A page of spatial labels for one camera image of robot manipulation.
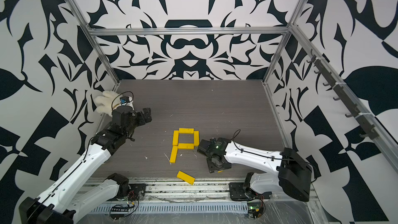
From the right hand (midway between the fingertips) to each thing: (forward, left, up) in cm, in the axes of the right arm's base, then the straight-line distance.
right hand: (214, 166), depth 78 cm
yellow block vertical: (+17, +21, -3) cm, 28 cm away
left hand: (+22, +36, +19) cm, 47 cm away
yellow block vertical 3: (+7, +21, -2) cm, 23 cm away
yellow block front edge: (-4, +14, -3) cm, 15 cm away
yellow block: (-5, -2, +10) cm, 11 cm away
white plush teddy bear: (+36, +62, +9) cm, 72 cm away
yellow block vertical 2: (+16, +9, -3) cm, 19 cm away
